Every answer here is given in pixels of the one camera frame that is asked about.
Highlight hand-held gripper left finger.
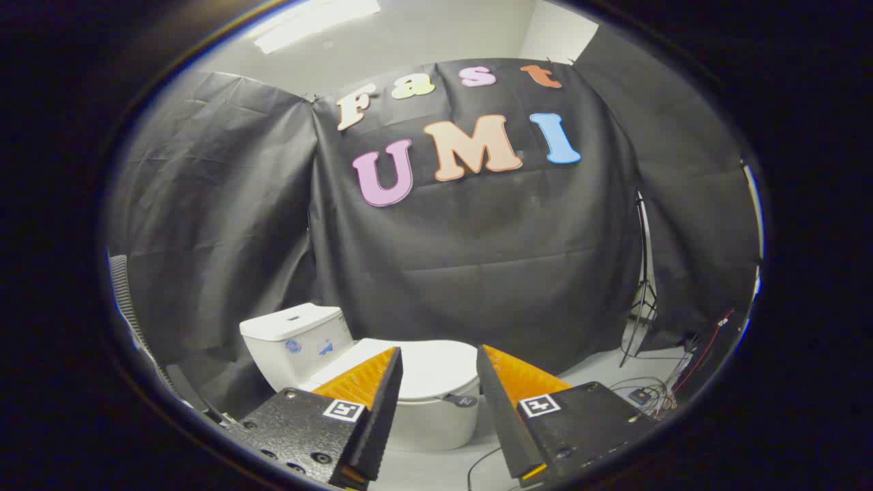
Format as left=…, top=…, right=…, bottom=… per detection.
left=222, top=346, right=404, bottom=490

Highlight black tripod stand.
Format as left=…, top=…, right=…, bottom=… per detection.
left=619, top=194, right=659, bottom=369

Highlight plain black backdrop cloth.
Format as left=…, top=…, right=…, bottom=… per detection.
left=106, top=72, right=321, bottom=417
left=573, top=24, right=761, bottom=352

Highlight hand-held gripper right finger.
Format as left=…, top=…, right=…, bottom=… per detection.
left=475, top=344, right=659, bottom=488

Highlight red cable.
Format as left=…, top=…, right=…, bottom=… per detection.
left=681, top=309, right=736, bottom=394

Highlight white ceramic toilet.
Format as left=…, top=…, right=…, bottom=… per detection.
left=239, top=303, right=480, bottom=453

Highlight ribbed grey hose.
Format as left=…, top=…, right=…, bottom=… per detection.
left=109, top=254, right=179, bottom=398

